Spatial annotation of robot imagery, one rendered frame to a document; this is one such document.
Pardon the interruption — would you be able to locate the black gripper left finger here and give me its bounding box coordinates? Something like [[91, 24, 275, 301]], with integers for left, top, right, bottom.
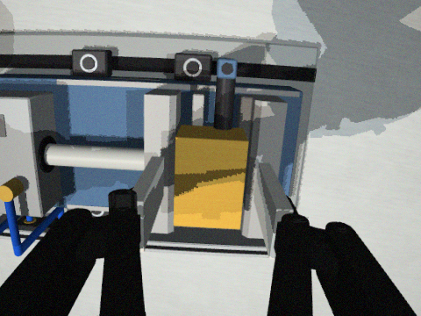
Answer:
[[0, 156, 164, 316]]

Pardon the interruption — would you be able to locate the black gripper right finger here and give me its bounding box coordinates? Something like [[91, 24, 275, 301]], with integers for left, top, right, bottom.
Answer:
[[253, 162, 417, 316]]

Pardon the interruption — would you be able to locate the brass rectangular block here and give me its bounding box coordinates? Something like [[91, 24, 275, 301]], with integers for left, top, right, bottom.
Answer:
[[174, 125, 248, 229]]

